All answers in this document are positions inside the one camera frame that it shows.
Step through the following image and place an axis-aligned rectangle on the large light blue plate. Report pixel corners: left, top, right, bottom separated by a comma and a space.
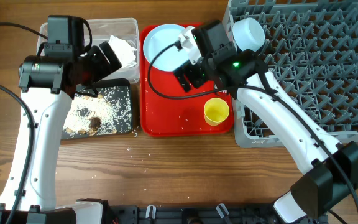
143, 24, 189, 72

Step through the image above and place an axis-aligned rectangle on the white napkin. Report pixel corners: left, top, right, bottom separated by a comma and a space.
108, 35, 136, 68

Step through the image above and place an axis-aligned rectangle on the yellow plastic cup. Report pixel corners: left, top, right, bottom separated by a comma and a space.
203, 98, 230, 126

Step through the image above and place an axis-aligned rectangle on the food scraps and rice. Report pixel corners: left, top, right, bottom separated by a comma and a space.
62, 86, 132, 137

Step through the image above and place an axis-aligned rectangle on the small light blue bowl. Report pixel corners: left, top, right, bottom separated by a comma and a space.
232, 17, 265, 52

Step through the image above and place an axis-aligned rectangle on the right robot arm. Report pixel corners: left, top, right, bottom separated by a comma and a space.
176, 19, 358, 223

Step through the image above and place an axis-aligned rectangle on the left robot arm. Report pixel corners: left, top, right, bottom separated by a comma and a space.
0, 15, 121, 223

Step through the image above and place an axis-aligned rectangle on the black food waste tray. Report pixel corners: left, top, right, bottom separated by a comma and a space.
60, 78, 134, 141

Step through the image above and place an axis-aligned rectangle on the clear plastic waste bin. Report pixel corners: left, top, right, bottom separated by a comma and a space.
35, 17, 140, 84

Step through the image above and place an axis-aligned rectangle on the grey dishwasher rack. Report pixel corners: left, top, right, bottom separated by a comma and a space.
223, 0, 358, 142

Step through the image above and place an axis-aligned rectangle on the red serving tray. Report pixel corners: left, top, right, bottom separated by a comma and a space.
139, 25, 234, 137

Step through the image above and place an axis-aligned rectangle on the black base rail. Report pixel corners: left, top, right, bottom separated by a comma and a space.
106, 203, 284, 224

